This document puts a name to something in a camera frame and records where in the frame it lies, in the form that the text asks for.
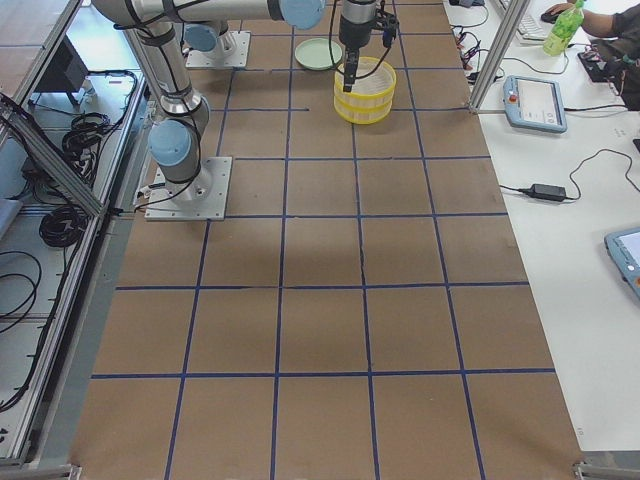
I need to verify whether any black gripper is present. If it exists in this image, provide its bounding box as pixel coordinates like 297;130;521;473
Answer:
338;0;399;93

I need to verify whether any black power adapter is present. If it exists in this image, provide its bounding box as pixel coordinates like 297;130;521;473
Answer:
527;183;567;202

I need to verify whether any green drink bottle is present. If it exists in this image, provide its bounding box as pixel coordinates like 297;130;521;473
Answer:
542;0;584;56

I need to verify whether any blue teach pendant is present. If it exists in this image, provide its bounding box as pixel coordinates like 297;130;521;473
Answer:
503;75;567;134
604;227;640;297

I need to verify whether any aluminium frame post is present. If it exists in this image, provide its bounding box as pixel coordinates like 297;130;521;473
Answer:
468;0;529;113

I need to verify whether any light green plate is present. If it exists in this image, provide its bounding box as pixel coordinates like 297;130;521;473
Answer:
294;38;343;71

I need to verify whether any seated person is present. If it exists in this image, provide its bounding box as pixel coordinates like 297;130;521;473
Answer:
541;0;640;111

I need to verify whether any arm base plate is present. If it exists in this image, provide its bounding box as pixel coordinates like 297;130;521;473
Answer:
144;157;232;221
185;25;251;70

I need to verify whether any yellow steamer basket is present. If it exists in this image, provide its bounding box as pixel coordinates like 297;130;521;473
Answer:
334;96;393;125
334;56;397;109

